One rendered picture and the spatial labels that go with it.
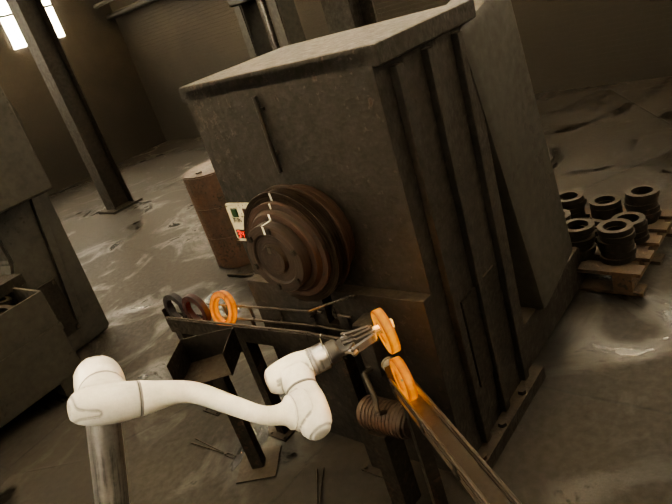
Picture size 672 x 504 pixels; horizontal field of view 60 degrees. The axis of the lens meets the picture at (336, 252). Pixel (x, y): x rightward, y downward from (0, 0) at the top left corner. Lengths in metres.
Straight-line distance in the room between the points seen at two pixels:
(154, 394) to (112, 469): 0.34
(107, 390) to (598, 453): 1.89
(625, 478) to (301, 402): 1.37
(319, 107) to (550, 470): 1.68
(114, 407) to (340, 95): 1.16
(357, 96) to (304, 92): 0.22
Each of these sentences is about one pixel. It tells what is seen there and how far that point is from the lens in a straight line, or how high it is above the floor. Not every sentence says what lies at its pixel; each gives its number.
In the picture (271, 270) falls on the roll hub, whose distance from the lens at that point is 2.23.
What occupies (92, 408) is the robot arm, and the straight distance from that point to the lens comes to 1.73.
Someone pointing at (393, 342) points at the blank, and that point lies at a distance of 1.88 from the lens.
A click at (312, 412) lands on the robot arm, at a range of 1.76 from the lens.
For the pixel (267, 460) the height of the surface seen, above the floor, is 0.01.
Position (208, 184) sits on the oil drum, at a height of 0.80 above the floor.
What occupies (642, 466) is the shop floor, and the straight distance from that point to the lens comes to 2.66.
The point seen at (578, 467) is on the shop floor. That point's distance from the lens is 2.66.
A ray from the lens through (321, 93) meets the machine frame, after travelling 2.03.
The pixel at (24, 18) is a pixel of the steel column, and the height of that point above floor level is 2.71.
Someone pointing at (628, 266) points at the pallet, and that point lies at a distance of 3.60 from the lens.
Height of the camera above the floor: 1.93
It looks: 23 degrees down
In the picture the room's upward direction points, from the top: 18 degrees counter-clockwise
